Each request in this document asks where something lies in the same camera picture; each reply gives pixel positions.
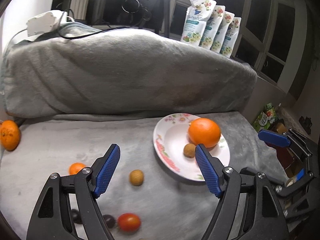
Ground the large smooth orange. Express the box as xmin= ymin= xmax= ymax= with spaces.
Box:
xmin=188 ymin=118 xmax=221 ymax=148

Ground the black camera tripod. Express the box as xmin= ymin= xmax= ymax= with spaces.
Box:
xmin=138 ymin=0 xmax=170 ymax=38

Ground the black cable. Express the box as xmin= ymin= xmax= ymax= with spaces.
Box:
xmin=56 ymin=0 xmax=161 ymax=40

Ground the green juice carton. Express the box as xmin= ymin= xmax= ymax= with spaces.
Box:
xmin=252 ymin=103 xmax=278 ymax=132

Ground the grey fleece back cushion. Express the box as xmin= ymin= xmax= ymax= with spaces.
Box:
xmin=1 ymin=22 xmax=257 ymax=119

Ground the floral white ceramic plate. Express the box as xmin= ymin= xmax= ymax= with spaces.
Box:
xmin=153 ymin=113 xmax=230 ymax=181

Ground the brown wooden box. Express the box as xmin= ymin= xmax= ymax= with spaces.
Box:
xmin=269 ymin=120 xmax=303 ymax=178

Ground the floral refill pouch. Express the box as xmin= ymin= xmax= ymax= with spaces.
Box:
xmin=200 ymin=5 xmax=226 ymax=49
xmin=181 ymin=0 xmax=216 ymax=47
xmin=210 ymin=11 xmax=234 ymax=53
xmin=220 ymin=17 xmax=242 ymax=58

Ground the red cherry tomato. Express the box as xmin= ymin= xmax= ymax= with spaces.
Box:
xmin=118 ymin=213 xmax=141 ymax=232

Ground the dark purple grape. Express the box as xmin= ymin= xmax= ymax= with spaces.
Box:
xmin=103 ymin=215 xmax=116 ymax=229
xmin=71 ymin=209 xmax=82 ymax=224

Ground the white power adapter box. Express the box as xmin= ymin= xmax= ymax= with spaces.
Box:
xmin=27 ymin=10 xmax=67 ymax=37

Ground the small orange tangerine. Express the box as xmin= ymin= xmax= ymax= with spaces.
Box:
xmin=68 ymin=163 xmax=86 ymax=175

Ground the brown longan in plate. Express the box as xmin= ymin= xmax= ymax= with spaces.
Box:
xmin=183 ymin=144 xmax=196 ymax=158

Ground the rough-skinned mandarin orange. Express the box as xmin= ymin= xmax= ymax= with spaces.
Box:
xmin=1 ymin=120 xmax=21 ymax=151

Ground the brown longan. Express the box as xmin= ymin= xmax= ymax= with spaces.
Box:
xmin=183 ymin=144 xmax=196 ymax=158
xmin=129 ymin=170 xmax=144 ymax=186

